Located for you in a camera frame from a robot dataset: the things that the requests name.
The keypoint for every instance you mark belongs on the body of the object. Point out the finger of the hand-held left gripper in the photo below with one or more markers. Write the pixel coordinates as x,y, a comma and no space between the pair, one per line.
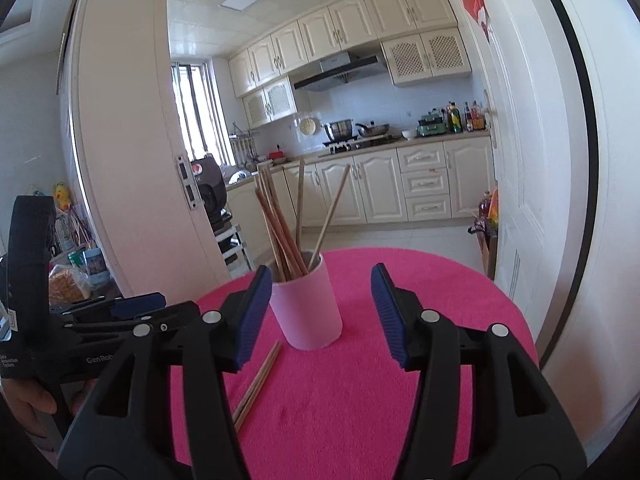
170,317
140,306

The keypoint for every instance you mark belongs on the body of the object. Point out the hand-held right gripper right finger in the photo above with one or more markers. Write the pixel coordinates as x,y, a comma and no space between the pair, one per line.
390,321

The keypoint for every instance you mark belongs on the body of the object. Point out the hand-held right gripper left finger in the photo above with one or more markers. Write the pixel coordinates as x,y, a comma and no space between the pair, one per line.
252,321

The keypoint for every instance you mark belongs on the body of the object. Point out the pink cup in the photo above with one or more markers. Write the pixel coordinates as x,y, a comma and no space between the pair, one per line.
310,315

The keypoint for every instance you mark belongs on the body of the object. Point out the brown wooden chopstick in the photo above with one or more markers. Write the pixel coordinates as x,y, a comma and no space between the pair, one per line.
260,385
252,385

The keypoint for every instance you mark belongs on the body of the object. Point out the bunch of brown chopsticks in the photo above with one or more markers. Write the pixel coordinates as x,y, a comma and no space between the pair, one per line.
280,230

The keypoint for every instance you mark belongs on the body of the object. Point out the person's left hand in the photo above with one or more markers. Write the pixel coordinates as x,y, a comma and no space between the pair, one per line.
25,402

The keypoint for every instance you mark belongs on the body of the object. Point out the orange bread bag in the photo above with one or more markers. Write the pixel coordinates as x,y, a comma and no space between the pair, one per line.
67,286

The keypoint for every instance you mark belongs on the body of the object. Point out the metal shelf rack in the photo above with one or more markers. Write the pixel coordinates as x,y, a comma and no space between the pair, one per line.
232,247

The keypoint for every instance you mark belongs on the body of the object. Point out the round pink mat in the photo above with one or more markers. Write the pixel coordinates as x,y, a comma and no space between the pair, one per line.
340,400

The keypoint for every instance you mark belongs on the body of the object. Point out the brown paper bag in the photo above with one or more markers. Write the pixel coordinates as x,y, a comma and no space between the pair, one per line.
485,250

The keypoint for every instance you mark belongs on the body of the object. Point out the long light wooden chopstick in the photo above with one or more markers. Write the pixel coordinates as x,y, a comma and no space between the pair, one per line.
332,210
299,200

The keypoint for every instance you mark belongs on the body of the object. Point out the dark air fryer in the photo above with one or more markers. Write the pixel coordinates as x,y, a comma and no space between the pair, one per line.
209,192

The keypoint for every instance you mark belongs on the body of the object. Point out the yellow toy figure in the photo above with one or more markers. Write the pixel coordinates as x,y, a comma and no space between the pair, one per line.
61,196

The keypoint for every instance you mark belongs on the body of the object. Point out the cream lower cabinets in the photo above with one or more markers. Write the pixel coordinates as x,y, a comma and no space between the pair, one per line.
380,185

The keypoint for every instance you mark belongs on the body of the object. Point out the cream cabinets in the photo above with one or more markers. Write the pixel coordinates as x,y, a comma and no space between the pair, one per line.
380,185
345,25

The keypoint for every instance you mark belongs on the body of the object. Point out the orange snack bag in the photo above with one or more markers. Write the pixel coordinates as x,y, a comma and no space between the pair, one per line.
494,207

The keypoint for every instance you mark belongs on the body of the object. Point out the small red pot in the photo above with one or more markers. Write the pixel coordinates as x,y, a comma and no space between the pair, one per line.
277,153

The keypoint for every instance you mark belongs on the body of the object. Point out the white door with latch plate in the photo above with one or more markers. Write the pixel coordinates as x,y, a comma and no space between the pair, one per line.
125,135

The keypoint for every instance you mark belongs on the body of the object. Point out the hanging utensil rack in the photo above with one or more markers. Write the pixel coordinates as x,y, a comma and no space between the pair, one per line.
245,145

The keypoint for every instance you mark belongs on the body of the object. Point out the gas stove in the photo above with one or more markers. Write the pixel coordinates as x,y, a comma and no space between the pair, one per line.
360,145

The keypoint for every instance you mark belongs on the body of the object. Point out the white bowl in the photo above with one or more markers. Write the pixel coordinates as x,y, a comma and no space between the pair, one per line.
409,134

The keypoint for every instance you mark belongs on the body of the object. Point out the wok with lid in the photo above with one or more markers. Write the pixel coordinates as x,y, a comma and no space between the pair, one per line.
372,130

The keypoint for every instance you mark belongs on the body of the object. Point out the steel stock pot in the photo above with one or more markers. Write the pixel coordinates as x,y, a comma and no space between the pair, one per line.
340,130

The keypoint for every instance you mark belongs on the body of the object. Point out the kitchen window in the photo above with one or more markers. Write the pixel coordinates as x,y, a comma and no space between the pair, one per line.
200,115

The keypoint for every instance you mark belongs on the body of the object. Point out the green electric cooker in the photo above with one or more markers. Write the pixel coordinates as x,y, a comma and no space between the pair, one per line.
432,124

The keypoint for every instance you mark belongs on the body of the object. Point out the round hanging trivet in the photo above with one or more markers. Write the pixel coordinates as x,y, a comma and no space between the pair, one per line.
308,125

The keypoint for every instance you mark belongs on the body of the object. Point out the yellow green bottle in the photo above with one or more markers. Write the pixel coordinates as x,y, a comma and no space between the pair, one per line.
454,119

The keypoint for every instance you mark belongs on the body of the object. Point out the dark sauce bottle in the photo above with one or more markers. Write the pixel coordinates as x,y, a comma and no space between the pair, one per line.
467,117

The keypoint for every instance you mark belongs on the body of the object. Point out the small lattice door cabinet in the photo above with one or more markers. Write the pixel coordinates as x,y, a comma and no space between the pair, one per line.
270,102

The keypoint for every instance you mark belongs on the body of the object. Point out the red label bottle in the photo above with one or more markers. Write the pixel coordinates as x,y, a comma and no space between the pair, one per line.
478,119

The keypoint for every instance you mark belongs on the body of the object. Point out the white panelled door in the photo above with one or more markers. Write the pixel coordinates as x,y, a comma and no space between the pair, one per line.
525,135

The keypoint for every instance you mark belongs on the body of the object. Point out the range hood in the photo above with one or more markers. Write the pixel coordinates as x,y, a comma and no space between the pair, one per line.
340,72

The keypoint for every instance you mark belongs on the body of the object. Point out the wide lattice door cabinet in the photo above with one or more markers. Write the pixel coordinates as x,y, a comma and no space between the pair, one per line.
427,56

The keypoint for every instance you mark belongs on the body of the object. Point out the cream upper cabinets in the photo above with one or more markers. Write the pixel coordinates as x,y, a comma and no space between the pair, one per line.
345,25

